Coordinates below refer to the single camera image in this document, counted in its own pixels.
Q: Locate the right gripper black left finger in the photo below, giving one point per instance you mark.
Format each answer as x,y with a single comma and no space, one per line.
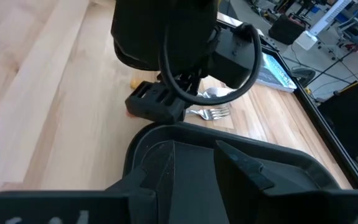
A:
154,186

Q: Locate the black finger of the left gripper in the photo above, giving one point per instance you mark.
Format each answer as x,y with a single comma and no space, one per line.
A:
154,105

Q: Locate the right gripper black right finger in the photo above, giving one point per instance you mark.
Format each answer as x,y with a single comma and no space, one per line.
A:
238,193

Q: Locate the silver metal fork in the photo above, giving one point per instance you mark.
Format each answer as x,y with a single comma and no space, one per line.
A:
211,114

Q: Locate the amber ribbed glass cup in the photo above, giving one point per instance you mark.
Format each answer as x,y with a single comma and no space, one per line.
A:
135,84

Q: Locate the black plastic tray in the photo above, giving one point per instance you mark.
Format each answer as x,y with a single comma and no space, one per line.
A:
291,169

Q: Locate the silver metal spoon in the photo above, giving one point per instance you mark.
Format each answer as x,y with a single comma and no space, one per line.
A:
216,92

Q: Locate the blue-green book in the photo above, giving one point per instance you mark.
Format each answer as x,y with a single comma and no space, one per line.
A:
275,73

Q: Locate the large black box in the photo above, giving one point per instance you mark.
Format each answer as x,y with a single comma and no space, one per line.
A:
350,121

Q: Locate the black equipment case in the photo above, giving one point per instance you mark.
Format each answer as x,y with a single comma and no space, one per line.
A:
286,29

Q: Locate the white tower stand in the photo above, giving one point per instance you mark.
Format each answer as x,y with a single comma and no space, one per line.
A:
322,23

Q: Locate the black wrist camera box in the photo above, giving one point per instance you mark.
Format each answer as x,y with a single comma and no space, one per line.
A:
232,62

